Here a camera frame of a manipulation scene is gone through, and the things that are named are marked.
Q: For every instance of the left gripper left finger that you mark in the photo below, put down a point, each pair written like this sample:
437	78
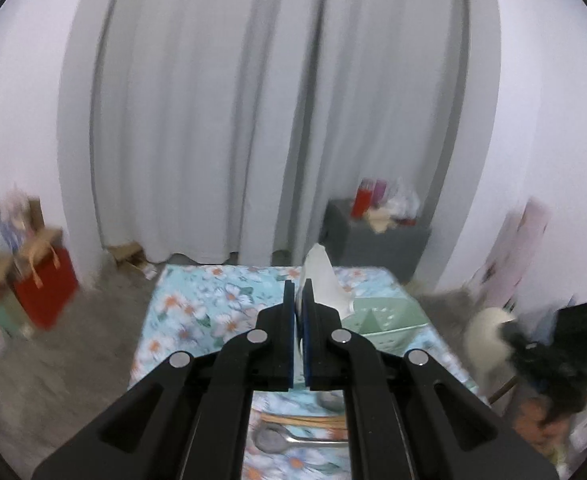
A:
189	417

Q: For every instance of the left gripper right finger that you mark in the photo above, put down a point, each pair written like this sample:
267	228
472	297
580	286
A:
408	417

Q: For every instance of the wooden chopstick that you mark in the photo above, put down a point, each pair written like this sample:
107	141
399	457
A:
321	422

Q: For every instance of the beige silicone spatula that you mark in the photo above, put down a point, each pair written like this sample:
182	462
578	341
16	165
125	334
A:
327	290

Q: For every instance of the mint green utensil holder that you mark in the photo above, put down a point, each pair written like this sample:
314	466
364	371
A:
389	323

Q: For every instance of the pink floral paper roll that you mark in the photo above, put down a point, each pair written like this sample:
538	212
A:
496	281

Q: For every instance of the floral blue tablecloth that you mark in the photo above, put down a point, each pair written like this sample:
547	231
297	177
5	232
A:
198	308

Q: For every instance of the small cardboard box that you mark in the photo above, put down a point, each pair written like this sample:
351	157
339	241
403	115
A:
127	253

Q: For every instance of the dark grey side cabinet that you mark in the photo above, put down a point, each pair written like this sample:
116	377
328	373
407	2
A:
352	242

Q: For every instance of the red gift bag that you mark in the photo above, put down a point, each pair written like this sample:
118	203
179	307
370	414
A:
48	286

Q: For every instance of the brown paper roll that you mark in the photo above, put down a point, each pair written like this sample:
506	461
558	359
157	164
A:
379	220

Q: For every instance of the teal gift box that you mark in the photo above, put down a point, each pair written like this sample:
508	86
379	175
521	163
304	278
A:
13	321

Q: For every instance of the white plastic bag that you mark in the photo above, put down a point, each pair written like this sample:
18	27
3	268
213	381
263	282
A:
402	202

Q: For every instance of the red thermos bottle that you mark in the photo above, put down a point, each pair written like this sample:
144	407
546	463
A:
363	198

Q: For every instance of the purple cup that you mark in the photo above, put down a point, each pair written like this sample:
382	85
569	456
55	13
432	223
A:
379	193

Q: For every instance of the cardboard box with clutter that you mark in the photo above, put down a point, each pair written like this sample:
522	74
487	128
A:
25	238

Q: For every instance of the grey curtain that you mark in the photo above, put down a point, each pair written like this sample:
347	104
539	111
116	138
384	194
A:
224	127

